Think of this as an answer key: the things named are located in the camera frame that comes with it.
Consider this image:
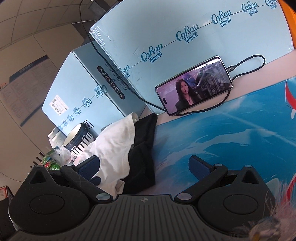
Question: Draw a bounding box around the black charging cable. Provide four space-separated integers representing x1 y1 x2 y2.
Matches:
79 0 266 117

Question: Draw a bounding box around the blue and white ceramic bowl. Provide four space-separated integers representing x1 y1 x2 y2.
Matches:
63 123 94 157

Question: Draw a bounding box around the large light blue carton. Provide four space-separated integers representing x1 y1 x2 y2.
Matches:
90 1 293 114

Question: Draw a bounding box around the orange box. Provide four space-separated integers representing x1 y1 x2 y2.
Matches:
278 0 296 48

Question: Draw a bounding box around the blue anime desk mat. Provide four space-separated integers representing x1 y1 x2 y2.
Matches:
144 78 295 196

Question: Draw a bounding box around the smartphone playing video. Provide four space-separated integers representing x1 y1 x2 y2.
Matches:
155 56 233 116

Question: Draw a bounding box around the green snack packet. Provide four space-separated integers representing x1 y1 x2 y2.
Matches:
41 149 61 170

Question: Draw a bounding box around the white and black t-shirt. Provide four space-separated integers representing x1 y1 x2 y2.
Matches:
74 113 158 198

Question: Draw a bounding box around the wall notice poster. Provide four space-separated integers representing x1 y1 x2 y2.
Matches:
1 55 58 126

